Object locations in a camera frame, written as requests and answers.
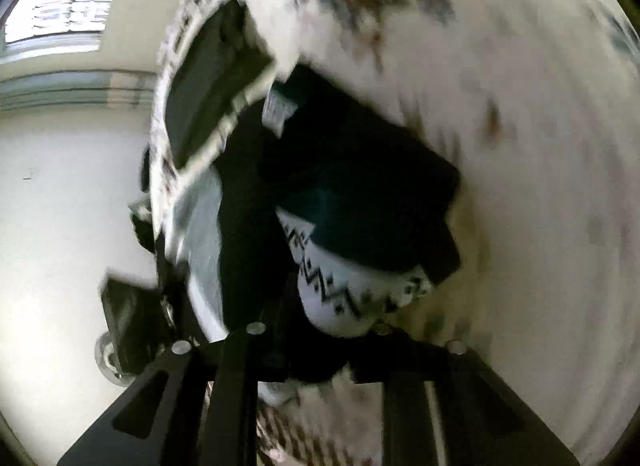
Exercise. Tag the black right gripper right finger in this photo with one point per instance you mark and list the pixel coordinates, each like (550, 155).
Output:
(446, 406)

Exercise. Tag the black grey striped sweater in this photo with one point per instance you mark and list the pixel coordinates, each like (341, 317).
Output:
(305, 210)

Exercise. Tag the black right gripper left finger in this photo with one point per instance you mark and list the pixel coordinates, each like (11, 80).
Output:
(191, 406)

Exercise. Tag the window with blinds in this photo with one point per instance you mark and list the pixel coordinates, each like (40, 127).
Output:
(36, 28)

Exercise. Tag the floral cream brown blanket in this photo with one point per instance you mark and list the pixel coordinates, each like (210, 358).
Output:
(536, 102)

